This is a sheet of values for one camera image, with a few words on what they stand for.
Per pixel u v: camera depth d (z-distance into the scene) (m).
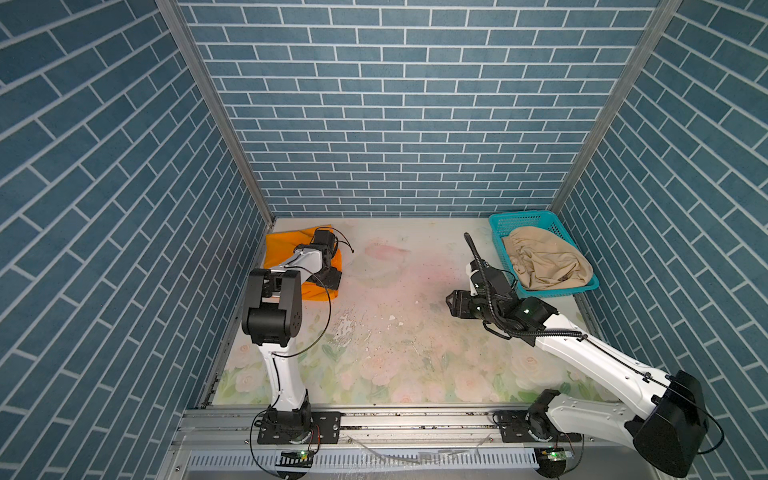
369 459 0.71
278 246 1.09
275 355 0.53
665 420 0.38
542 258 1.02
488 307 0.59
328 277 0.91
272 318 0.53
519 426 0.73
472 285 0.62
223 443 0.73
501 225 1.11
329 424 0.74
